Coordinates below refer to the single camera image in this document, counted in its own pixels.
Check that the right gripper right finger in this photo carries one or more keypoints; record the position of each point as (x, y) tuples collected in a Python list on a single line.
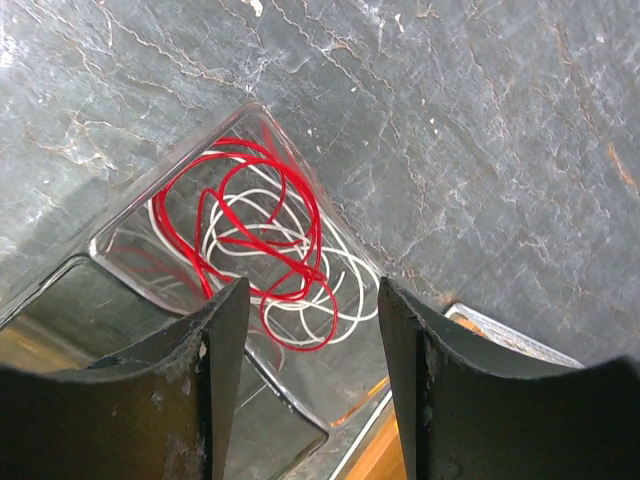
[(468, 408)]

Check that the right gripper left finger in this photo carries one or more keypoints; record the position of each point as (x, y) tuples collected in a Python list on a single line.
[(161, 408)]

